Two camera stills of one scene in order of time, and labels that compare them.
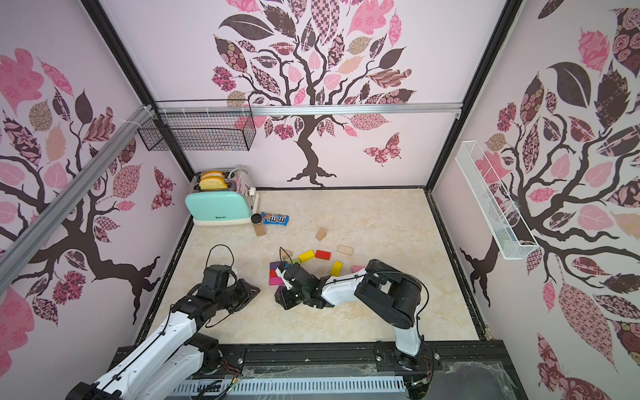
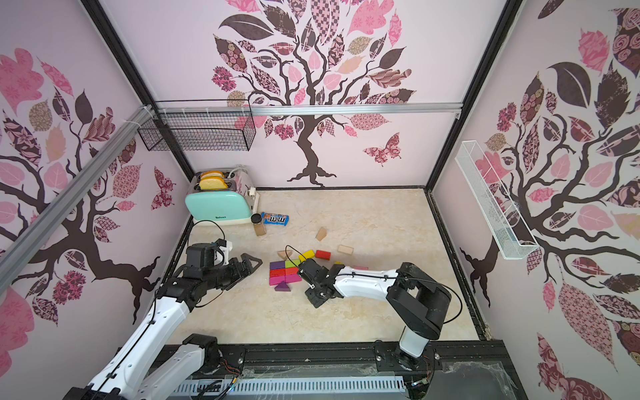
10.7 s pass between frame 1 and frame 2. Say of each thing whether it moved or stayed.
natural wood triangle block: stayed
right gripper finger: moved
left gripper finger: moved
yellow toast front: stayed
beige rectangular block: stayed
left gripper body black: moved
